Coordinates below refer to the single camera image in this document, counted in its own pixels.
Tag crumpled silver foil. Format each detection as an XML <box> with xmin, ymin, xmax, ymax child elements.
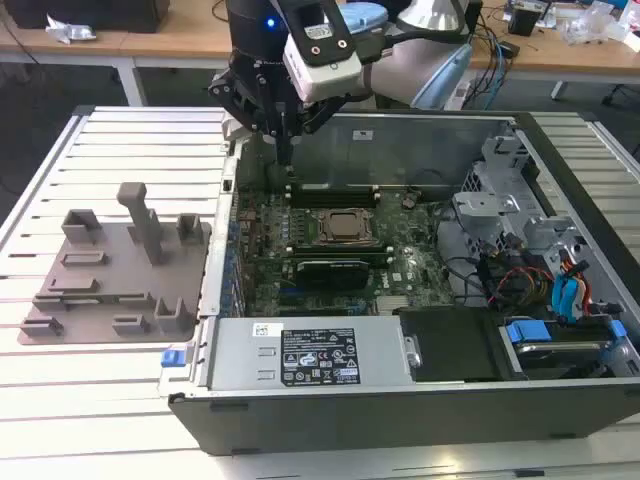
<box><xmin>44</xmin><ymin>13</ymin><xmax>97</xmax><ymax>45</ymax></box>

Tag grey power supply unit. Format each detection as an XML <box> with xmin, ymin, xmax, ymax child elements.
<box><xmin>205</xmin><ymin>316</ymin><xmax>417</xmax><ymax>392</ymax></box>

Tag grey parts rack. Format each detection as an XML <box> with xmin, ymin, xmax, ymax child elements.
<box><xmin>17</xmin><ymin>182</ymin><xmax>214</xmax><ymax>347</ymax></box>

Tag silver drive cage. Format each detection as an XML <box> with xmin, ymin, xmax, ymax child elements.
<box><xmin>451</xmin><ymin>133</ymin><xmax>601</xmax><ymax>302</ymax></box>

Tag green motherboard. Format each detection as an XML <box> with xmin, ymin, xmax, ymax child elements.
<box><xmin>233</xmin><ymin>188</ymin><xmax>462</xmax><ymax>317</ymax></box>

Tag hard disk in blue carrier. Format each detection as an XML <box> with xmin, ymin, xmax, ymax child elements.
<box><xmin>498</xmin><ymin>318</ymin><xmax>627</xmax><ymax>382</ymax></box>

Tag orange wire bundle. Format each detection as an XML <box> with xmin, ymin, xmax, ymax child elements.
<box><xmin>492</xmin><ymin>259</ymin><xmax>556</xmax><ymax>306</ymax></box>

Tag clear plastic bags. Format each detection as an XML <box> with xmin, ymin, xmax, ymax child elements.
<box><xmin>563</xmin><ymin>0</ymin><xmax>629</xmax><ymax>47</ymax></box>

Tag large black box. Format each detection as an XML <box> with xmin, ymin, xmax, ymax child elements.
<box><xmin>10</xmin><ymin>0</ymin><xmax>169</xmax><ymax>32</ymax></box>

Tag small silver heatsink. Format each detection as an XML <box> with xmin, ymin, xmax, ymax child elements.
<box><xmin>374</xmin><ymin>294</ymin><xmax>410</xmax><ymax>315</ymax></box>

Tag black plastic air shroud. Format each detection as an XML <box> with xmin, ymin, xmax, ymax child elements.
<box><xmin>394</xmin><ymin>306</ymin><xmax>512</xmax><ymax>384</ymax></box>

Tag blue flat wire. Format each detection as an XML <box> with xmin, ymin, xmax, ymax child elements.
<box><xmin>551</xmin><ymin>273</ymin><xmax>587</xmax><ymax>327</ymax></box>

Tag black graphics card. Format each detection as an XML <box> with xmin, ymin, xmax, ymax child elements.
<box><xmin>293</xmin><ymin>257</ymin><xmax>372</xmax><ymax>292</ymax></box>

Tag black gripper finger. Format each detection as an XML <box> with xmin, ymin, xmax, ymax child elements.
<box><xmin>207</xmin><ymin>68</ymin><xmax>287</xmax><ymax>167</ymax></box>
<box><xmin>285</xmin><ymin>94</ymin><xmax>347</xmax><ymax>167</ymax></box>

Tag blue hanging cable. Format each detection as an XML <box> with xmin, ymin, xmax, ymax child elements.
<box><xmin>487</xmin><ymin>24</ymin><xmax>508</xmax><ymax>107</ymax></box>

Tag white power strip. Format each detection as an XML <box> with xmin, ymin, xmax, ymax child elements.
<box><xmin>443</xmin><ymin>82</ymin><xmax>472</xmax><ymax>110</ymax></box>

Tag small black box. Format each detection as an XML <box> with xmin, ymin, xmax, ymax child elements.
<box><xmin>506</xmin><ymin>6</ymin><xmax>542</xmax><ymax>37</ymax></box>

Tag black open PC case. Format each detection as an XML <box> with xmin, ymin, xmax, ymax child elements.
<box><xmin>157</xmin><ymin>107</ymin><xmax>640</xmax><ymax>456</ymax></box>

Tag wooden desk white legs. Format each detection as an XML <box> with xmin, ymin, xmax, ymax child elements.
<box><xmin>0</xmin><ymin>0</ymin><xmax>640</xmax><ymax>109</ymax></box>

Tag metal socket cover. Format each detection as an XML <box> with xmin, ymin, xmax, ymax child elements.
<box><xmin>316</xmin><ymin>206</ymin><xmax>377</xmax><ymax>246</ymax></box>

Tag installed RAM stick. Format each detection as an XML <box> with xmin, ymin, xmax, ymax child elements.
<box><xmin>290</xmin><ymin>184</ymin><xmax>379</xmax><ymax>197</ymax></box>

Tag silver CPU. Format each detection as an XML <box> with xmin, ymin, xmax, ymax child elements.
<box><xmin>329</xmin><ymin>212</ymin><xmax>369</xmax><ymax>239</ymax></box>

